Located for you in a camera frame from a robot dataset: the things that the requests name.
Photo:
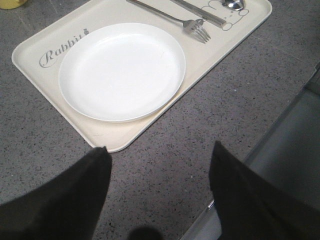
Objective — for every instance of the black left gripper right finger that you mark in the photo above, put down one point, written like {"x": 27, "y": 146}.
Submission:
{"x": 250, "y": 208}

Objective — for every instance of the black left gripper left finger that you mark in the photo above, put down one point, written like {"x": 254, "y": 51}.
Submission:
{"x": 66, "y": 208}

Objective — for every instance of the white round plate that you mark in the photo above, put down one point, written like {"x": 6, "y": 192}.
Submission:
{"x": 122, "y": 72}

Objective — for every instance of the silver metal fork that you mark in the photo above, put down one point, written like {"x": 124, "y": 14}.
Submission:
{"x": 191, "y": 27}

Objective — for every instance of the silver metal spoon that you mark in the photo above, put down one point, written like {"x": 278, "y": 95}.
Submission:
{"x": 236, "y": 5}

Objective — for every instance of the cream rabbit serving tray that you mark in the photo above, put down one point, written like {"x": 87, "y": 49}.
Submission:
{"x": 39, "y": 58}

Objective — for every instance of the yellow enamel mug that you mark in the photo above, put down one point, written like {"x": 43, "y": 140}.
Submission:
{"x": 11, "y": 4}

